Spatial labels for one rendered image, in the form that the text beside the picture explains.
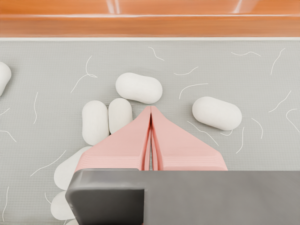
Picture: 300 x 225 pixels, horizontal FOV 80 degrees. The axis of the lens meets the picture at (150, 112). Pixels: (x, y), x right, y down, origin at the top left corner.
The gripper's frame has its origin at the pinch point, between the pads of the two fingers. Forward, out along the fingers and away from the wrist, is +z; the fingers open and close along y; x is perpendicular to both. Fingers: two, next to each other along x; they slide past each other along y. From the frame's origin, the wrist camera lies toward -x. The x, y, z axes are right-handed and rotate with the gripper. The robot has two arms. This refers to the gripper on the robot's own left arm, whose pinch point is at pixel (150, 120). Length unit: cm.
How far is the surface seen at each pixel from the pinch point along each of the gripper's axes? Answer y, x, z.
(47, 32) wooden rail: 9.0, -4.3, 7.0
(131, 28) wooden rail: 1.6, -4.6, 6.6
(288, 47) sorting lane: -12.3, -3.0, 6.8
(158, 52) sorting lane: -0.7, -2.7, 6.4
